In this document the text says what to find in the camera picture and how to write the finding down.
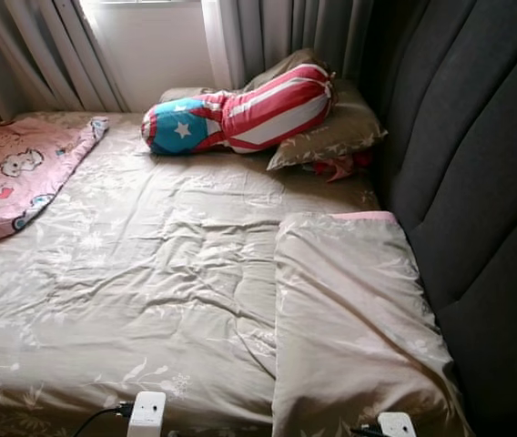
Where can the pink cartoon print blanket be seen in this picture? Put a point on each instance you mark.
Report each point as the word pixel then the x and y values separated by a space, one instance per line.
pixel 22 173

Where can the bed with beige floral sheet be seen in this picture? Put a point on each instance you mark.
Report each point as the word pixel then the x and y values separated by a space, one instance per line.
pixel 149 273

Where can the red crumpled cloth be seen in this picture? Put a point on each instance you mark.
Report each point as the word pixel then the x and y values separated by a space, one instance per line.
pixel 340 167

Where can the star and stripes bolster pillow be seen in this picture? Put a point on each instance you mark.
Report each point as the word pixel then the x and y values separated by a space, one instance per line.
pixel 268 109

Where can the dark grey upholstered headboard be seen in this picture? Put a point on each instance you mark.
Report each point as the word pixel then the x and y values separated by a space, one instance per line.
pixel 477 182

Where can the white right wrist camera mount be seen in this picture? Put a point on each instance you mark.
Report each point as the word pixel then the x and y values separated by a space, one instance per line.
pixel 397 425

